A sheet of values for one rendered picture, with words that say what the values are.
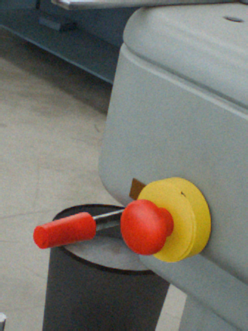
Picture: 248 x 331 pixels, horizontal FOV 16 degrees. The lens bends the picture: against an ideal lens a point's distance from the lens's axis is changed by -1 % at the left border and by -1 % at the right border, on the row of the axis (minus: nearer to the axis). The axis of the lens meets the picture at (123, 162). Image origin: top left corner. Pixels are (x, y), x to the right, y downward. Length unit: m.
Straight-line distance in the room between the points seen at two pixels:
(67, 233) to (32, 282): 3.20
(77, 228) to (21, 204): 3.85
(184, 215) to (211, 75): 0.10
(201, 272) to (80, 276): 2.16
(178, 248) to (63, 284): 2.37
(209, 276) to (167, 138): 0.17
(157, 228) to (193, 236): 0.03
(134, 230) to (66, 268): 2.34
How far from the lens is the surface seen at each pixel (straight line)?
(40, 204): 4.59
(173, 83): 0.63
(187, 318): 0.86
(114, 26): 7.06
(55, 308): 3.07
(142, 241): 0.60
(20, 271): 3.96
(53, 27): 7.04
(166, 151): 0.64
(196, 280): 0.78
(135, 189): 0.66
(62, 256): 2.95
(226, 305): 0.76
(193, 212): 0.61
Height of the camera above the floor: 2.03
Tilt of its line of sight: 23 degrees down
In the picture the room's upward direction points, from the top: 12 degrees clockwise
